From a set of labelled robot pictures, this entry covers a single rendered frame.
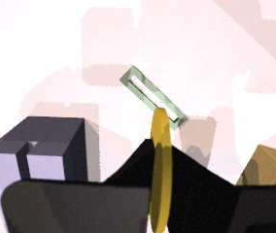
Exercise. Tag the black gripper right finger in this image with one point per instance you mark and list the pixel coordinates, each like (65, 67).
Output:
(203, 202)

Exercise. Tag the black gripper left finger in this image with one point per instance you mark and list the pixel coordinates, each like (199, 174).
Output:
(119, 204)

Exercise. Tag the thin gold coin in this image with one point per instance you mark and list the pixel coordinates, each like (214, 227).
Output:
(162, 178)

